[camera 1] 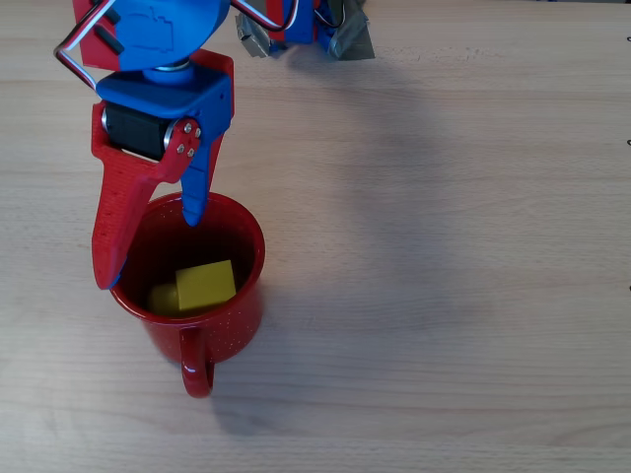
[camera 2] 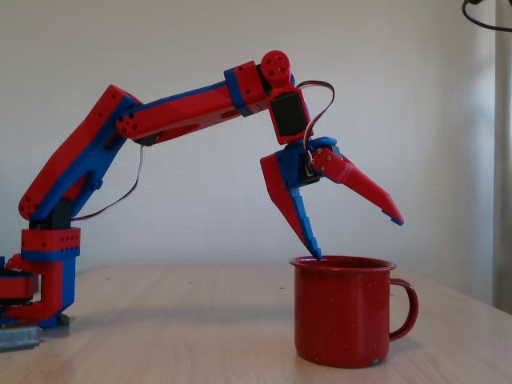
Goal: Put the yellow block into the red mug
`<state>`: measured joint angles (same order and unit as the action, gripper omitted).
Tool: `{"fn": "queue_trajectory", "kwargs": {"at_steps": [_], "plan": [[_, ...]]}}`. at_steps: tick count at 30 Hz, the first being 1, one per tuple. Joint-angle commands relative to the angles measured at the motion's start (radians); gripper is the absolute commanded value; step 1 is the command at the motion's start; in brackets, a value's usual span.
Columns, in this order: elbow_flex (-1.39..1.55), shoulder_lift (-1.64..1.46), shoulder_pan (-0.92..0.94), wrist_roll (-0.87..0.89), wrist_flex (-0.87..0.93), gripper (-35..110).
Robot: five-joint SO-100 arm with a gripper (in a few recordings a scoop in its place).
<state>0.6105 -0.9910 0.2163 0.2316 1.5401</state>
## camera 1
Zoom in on grey duct tape piece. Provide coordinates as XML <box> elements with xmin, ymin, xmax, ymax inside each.
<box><xmin>235</xmin><ymin>11</ymin><xmax>278</xmax><ymax>61</ymax></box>
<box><xmin>326</xmin><ymin>0</ymin><xmax>377</xmax><ymax>63</ymax></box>

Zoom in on red speckled mug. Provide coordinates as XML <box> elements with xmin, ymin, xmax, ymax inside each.
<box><xmin>104</xmin><ymin>191</ymin><xmax>268</xmax><ymax>400</ymax></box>

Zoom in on yellow cube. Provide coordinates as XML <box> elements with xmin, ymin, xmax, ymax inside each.
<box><xmin>147</xmin><ymin>259</ymin><xmax>239</xmax><ymax>317</ymax></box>

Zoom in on red white black servo cable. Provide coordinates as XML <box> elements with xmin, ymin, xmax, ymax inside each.
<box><xmin>315</xmin><ymin>0</ymin><xmax>349</xmax><ymax>30</ymax></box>
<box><xmin>52</xmin><ymin>0</ymin><xmax>120</xmax><ymax>94</ymax></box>
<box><xmin>230</xmin><ymin>0</ymin><xmax>301</xmax><ymax>34</ymax></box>

